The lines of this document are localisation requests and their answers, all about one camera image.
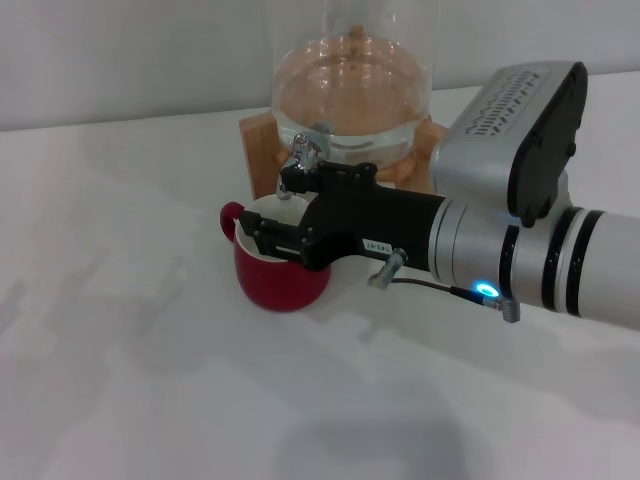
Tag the glass water dispenser jar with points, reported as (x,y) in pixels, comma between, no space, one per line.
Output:
(350,75)

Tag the red ceramic cup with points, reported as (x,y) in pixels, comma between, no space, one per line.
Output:
(280,290)

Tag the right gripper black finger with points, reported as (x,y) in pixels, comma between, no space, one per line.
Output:
(299,179)
(272,242)

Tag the chrome faucet tap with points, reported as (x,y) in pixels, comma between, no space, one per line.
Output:
(302,147)

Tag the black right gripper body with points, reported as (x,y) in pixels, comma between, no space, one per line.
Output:
(380,220)

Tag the wooden dispenser stand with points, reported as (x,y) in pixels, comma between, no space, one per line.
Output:
(257,150)

